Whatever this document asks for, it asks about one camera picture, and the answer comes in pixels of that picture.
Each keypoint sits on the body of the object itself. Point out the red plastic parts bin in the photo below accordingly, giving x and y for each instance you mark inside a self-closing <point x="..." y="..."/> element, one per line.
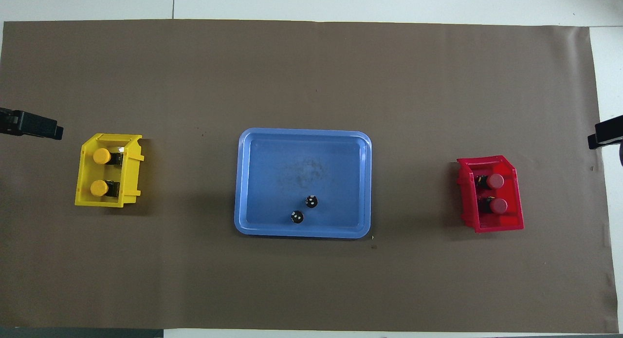
<point x="506" y="223"/>

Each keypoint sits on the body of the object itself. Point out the brown paper table mat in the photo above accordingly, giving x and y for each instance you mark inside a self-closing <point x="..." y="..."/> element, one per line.
<point x="311" y="75"/>

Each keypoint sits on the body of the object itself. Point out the black push button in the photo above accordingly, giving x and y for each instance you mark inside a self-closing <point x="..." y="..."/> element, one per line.
<point x="311" y="201"/>
<point x="297" y="216"/>

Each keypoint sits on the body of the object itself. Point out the blue plastic tray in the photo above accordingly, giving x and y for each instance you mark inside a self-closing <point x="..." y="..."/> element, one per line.
<point x="272" y="162"/>

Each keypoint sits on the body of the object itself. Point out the red push button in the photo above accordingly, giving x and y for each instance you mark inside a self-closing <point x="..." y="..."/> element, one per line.
<point x="498" y="205"/>
<point x="495" y="181"/>

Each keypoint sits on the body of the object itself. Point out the yellow plastic parts bin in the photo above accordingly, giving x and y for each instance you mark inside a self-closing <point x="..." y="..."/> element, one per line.
<point x="131" y="182"/>

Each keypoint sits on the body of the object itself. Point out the yellow push button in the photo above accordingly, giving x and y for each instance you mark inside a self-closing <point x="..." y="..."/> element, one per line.
<point x="101" y="156"/>
<point x="99" y="188"/>

